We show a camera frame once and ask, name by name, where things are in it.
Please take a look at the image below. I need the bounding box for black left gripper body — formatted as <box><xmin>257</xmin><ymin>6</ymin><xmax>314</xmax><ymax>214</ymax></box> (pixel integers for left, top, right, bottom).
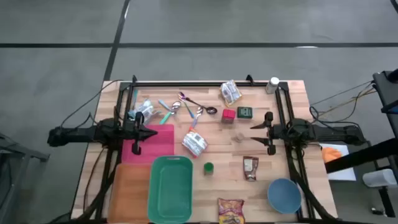
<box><xmin>124</xmin><ymin>111</ymin><xmax>149</xmax><ymax>156</ymax></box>

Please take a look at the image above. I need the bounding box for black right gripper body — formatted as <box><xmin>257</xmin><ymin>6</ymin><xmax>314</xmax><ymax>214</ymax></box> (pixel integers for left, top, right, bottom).
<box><xmin>263</xmin><ymin>111</ymin><xmax>282</xmax><ymax>156</ymax></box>

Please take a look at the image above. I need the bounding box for pink plastic tray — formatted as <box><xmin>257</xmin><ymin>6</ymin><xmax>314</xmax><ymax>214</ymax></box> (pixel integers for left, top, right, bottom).
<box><xmin>121</xmin><ymin>123</ymin><xmax>175</xmax><ymax>165</ymax></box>

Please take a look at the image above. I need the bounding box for clear plastic-wrapped packet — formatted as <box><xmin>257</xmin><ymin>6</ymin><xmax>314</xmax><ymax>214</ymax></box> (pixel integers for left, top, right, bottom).
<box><xmin>129</xmin><ymin>98</ymin><xmax>162</xmax><ymax>123</ymax></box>

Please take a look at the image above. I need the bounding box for dark green tin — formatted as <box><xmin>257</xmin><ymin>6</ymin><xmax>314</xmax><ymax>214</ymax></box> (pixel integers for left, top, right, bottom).
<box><xmin>236</xmin><ymin>106</ymin><xmax>254</xmax><ymax>119</ymax></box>

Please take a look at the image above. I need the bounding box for pink cube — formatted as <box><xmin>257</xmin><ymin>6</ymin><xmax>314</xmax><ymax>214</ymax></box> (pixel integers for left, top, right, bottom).
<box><xmin>221</xmin><ymin>108</ymin><xmax>236</xmax><ymax>124</ymax></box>

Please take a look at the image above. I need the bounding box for white plastic bottle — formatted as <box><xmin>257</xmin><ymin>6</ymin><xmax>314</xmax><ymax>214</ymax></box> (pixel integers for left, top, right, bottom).
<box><xmin>265</xmin><ymin>77</ymin><xmax>280</xmax><ymax>95</ymax></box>

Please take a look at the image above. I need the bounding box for clear yellow-edged snack packet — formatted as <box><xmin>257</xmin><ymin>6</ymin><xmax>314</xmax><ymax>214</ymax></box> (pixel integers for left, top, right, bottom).
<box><xmin>220</xmin><ymin>80</ymin><xmax>243</xmax><ymax>107</ymax></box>

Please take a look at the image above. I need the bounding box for green-lidded spice jar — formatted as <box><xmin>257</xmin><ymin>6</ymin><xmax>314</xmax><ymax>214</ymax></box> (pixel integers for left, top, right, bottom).
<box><xmin>203</xmin><ymin>161</ymin><xmax>215</xmax><ymax>176</ymax></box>

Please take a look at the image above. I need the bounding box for red yellow chips bag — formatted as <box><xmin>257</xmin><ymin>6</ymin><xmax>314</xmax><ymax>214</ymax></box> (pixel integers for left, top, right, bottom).
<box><xmin>217</xmin><ymin>197</ymin><xmax>246</xmax><ymax>224</ymax></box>

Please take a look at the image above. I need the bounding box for brown sauce pouch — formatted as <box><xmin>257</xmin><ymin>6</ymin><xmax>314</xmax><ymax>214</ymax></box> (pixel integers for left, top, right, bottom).
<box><xmin>243</xmin><ymin>156</ymin><xmax>259</xmax><ymax>182</ymax></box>

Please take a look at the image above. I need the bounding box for iridescent spoon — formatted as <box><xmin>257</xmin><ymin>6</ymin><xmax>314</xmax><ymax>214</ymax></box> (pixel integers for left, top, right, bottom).
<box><xmin>178</xmin><ymin>91</ymin><xmax>195</xmax><ymax>119</ymax></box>

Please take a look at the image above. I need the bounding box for teal plastic bin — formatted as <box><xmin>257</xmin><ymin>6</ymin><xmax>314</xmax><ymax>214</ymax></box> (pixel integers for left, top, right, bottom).
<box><xmin>147</xmin><ymin>155</ymin><xmax>194</xmax><ymax>224</ymax></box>

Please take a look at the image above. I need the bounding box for blue bowl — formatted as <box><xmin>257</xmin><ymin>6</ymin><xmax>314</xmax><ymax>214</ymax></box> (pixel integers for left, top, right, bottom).
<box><xmin>267</xmin><ymin>177</ymin><xmax>302</xmax><ymax>215</ymax></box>

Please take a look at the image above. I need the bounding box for orange plastic tray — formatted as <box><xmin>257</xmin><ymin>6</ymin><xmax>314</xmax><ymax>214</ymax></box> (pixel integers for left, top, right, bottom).
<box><xmin>107</xmin><ymin>163</ymin><xmax>153</xmax><ymax>224</ymax></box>

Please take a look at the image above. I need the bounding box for orange cloth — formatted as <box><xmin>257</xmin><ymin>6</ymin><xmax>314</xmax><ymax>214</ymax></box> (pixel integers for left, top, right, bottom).
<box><xmin>321</xmin><ymin>146</ymin><xmax>343</xmax><ymax>164</ymax></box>

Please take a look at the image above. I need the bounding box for white paper sheet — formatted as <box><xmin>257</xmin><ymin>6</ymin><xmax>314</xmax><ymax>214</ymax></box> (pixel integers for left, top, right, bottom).
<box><xmin>319</xmin><ymin>142</ymin><xmax>358</xmax><ymax>182</ymax></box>

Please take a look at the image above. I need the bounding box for black diagonal beam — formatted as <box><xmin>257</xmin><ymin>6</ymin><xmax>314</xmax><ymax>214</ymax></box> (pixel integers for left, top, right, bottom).
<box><xmin>325</xmin><ymin>138</ymin><xmax>398</xmax><ymax>174</ymax></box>

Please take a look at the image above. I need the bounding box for grey metal table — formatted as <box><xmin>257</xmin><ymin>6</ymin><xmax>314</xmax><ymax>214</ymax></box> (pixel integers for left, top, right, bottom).
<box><xmin>0</xmin><ymin>133</ymin><xmax>50</xmax><ymax>224</ymax></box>

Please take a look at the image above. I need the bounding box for black equipment cart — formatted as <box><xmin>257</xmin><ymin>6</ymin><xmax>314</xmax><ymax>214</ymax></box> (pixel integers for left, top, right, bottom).
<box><xmin>372</xmin><ymin>68</ymin><xmax>398</xmax><ymax>139</ymax></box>

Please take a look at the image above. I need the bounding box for black stand leg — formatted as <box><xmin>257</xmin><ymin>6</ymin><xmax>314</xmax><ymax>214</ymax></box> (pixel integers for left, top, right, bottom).
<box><xmin>377</xmin><ymin>186</ymin><xmax>397</xmax><ymax>218</ymax></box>

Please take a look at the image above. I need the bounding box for teal handled spoon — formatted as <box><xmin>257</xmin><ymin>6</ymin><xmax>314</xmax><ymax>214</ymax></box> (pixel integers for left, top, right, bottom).
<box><xmin>159</xmin><ymin>101</ymin><xmax>182</xmax><ymax>126</ymax></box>

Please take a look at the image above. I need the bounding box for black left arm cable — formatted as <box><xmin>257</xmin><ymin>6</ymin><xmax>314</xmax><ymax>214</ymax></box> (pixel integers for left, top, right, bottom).
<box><xmin>60</xmin><ymin>79</ymin><xmax>125</xmax><ymax>129</ymax></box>

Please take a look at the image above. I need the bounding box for black braided cable sleeve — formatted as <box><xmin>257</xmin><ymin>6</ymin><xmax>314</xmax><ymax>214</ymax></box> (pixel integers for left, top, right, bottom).
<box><xmin>76</xmin><ymin>146</ymin><xmax>122</xmax><ymax>222</ymax></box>
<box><xmin>285</xmin><ymin>146</ymin><xmax>335</xmax><ymax>222</ymax></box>

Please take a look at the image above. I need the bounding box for black aluminium table frame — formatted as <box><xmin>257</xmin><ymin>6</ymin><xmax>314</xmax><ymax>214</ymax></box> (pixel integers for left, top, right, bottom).
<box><xmin>73</xmin><ymin>74</ymin><xmax>338</xmax><ymax>224</ymax></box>

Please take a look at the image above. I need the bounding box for black and yellow cable bundle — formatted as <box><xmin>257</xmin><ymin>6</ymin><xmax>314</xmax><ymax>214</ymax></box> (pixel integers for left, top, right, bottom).
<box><xmin>310</xmin><ymin>80</ymin><xmax>377</xmax><ymax>108</ymax></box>

